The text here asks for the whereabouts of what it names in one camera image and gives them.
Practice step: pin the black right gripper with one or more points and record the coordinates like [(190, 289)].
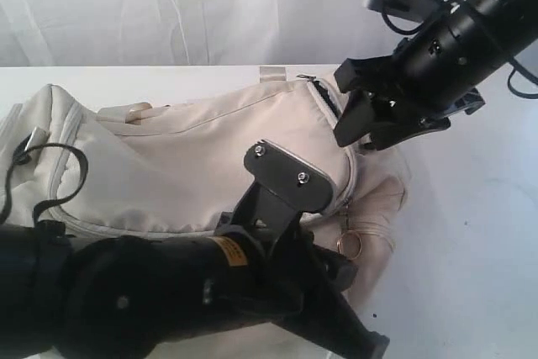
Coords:
[(431, 77)]

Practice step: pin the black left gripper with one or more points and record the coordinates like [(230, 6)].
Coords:
[(287, 281)]

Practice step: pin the cream duffel bag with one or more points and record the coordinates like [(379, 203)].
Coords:
[(172, 170)]

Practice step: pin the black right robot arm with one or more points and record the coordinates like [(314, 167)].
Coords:
[(518, 16)]

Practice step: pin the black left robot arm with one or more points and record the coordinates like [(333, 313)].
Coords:
[(121, 297)]

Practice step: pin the white backdrop curtain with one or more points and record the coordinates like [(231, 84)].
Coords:
[(189, 32)]

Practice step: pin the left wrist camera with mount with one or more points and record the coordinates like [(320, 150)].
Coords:
[(294, 180)]

